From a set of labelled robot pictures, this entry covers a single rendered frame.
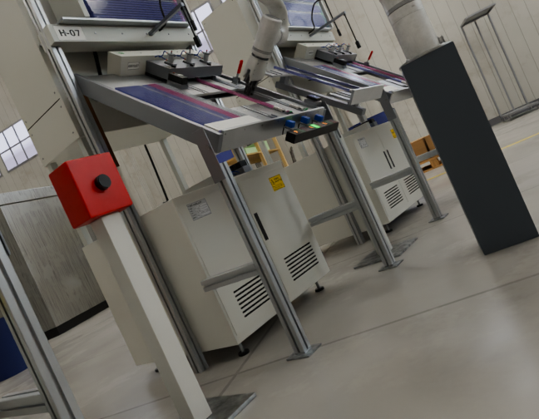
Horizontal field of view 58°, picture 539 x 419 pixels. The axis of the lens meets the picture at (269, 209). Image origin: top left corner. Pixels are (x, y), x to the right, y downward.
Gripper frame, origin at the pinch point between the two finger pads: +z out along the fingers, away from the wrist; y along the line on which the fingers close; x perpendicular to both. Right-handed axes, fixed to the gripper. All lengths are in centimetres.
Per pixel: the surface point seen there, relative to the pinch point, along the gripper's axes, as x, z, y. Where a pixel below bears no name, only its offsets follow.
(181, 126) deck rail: 18, -1, 60
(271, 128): 32.8, -3.6, 30.5
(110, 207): 32, 9, 98
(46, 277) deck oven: -294, 413, -137
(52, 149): -44, 42, 60
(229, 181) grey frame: 43, 4, 63
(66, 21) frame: -48, -9, 57
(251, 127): 32, -6, 43
